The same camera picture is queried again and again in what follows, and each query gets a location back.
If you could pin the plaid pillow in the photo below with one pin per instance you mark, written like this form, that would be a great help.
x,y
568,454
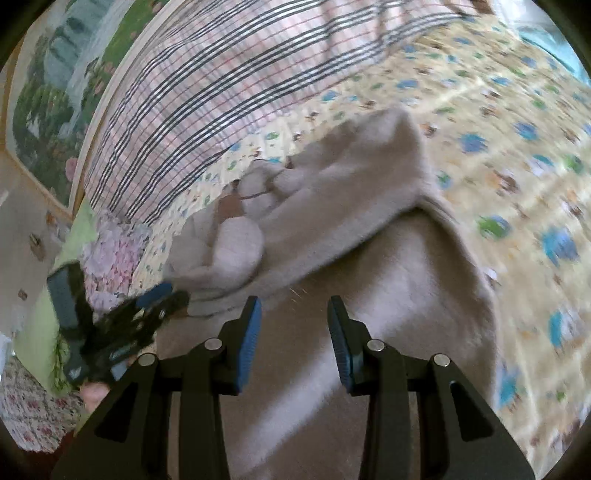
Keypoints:
x,y
207,92

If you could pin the yellow bear print blanket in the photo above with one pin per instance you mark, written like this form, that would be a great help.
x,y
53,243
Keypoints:
x,y
508,161

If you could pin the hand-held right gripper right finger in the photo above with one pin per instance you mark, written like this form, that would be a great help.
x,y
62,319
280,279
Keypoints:
x,y
341,350

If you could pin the green cloth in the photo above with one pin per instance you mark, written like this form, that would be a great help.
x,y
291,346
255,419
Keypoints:
x,y
41,323

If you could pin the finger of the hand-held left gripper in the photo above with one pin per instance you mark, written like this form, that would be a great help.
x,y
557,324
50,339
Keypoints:
x,y
168,304
154,293

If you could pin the person's left hand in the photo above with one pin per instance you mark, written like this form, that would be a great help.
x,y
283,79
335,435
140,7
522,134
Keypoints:
x,y
94,394

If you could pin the floral pillow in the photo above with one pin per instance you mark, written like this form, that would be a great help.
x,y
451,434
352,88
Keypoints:
x,y
111,258

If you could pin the framed landscape wall picture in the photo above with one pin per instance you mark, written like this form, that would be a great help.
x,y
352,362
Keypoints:
x,y
55,92

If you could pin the white floral quilt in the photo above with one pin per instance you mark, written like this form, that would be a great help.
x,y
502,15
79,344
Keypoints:
x,y
27,406

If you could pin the teal cloth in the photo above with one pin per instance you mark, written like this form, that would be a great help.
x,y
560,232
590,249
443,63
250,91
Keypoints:
x,y
549,46

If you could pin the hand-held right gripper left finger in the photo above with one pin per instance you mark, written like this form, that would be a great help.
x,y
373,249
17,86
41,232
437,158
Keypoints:
x,y
247,346

